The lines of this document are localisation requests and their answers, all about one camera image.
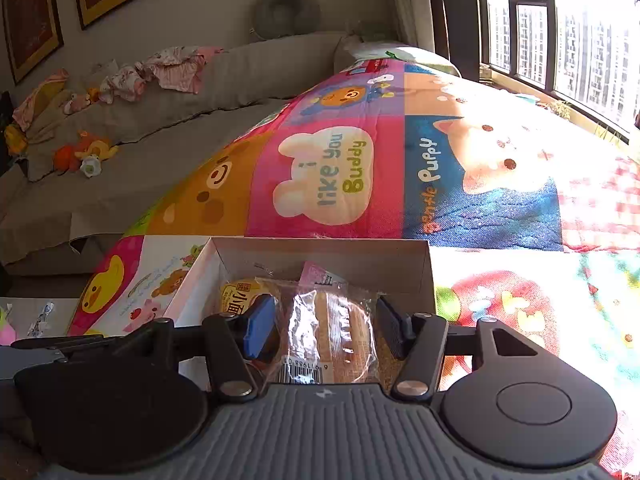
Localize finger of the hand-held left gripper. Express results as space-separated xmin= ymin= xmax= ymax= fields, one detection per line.
xmin=10 ymin=332 xmax=138 ymax=362

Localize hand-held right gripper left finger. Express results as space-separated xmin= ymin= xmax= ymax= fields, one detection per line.
xmin=117 ymin=294 xmax=281 ymax=403

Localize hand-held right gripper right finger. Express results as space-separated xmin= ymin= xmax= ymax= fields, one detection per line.
xmin=375 ymin=295 xmax=547 ymax=403

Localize yellow bread packet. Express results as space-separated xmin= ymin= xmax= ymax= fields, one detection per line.
xmin=216 ymin=276 xmax=282 ymax=363

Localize clear round cake packet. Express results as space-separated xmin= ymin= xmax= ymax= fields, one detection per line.
xmin=254 ymin=274 xmax=387 ymax=387

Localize pink snack packet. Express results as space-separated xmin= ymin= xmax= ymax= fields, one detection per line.
xmin=299 ymin=261 xmax=349 ymax=290

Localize pink cardboard box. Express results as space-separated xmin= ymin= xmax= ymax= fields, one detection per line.
xmin=164 ymin=236 xmax=437 ymax=397

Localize crumpled clear wrapper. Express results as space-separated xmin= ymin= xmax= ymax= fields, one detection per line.
xmin=26 ymin=302 xmax=55 ymax=337

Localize green and pink toy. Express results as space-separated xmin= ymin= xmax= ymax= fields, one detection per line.
xmin=0 ymin=305 xmax=17 ymax=347

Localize colourful printed blanket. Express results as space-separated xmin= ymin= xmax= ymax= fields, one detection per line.
xmin=67 ymin=56 xmax=640 ymax=480

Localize orange plush toy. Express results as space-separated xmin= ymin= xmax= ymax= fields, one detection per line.
xmin=53 ymin=131 xmax=120 ymax=172

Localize yellow plush toy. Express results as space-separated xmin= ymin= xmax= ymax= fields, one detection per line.
xmin=3 ymin=124 xmax=29 ymax=157

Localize grey sofa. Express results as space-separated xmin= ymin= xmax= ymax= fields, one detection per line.
xmin=0 ymin=30 xmax=362 ymax=277

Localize small pink plush toy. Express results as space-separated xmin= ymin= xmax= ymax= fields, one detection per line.
xmin=62 ymin=91 xmax=94 ymax=116

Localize pink and yellow cloth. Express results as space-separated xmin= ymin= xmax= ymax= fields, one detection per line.
xmin=12 ymin=69 xmax=70 ymax=129

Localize white and green pillow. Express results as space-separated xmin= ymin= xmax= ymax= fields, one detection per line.
xmin=334 ymin=36 xmax=462 ymax=78

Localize pink floral clothes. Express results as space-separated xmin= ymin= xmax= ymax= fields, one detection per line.
xmin=99 ymin=46 xmax=224 ymax=104

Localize small potted plant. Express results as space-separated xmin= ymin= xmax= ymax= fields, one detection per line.
xmin=537 ymin=100 xmax=574 ymax=122

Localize grey neck pillow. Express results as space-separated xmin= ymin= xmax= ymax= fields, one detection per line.
xmin=251 ymin=0 xmax=322 ymax=42

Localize beige curtain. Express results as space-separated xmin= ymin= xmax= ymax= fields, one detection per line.
xmin=384 ymin=0 xmax=484 ymax=82

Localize large framed red picture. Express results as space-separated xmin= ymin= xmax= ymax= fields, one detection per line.
xmin=0 ymin=0 xmax=65 ymax=86

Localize dark framed window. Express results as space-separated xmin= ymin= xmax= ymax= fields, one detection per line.
xmin=476 ymin=0 xmax=640 ymax=145

